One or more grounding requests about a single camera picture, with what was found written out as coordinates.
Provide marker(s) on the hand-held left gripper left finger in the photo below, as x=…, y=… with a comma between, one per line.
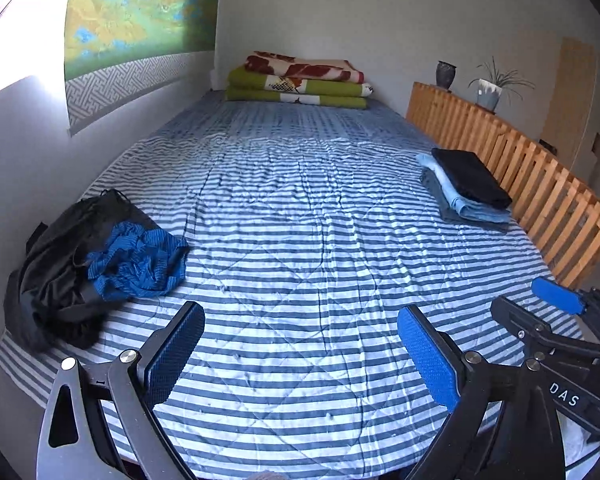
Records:
x=175, y=355

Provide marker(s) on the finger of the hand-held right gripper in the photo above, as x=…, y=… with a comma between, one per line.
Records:
x=520, y=327
x=557, y=296

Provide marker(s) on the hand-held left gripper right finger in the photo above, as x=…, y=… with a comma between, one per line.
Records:
x=430, y=360

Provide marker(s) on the dark navy pants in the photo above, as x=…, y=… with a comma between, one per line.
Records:
x=472, y=175

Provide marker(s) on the grey folded pants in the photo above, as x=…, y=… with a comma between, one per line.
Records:
x=442, y=208

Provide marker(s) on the light blue folded pants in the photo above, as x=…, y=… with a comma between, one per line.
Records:
x=447, y=192

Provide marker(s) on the wooden slatted railing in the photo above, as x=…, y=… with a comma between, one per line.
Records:
x=555, y=195

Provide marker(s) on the blue striped garment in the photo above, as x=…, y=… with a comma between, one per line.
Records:
x=140, y=260

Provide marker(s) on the black crumpled garment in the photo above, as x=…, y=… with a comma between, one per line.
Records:
x=50, y=270

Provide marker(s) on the blue white striped bed blanket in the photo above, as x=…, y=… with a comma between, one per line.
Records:
x=305, y=235

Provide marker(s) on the light wooden board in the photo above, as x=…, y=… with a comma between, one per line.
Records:
x=575, y=90

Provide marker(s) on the potted spider plant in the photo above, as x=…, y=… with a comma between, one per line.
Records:
x=490, y=95

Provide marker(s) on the dark ceramic vase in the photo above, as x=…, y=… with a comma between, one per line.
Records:
x=447, y=76

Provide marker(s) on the green floral folded blanket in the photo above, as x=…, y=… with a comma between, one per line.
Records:
x=250, y=80

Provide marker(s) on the red cream folded blanket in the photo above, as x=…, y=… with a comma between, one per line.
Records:
x=305, y=67

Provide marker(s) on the green yellow wall poster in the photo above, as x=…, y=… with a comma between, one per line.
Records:
x=130, y=10

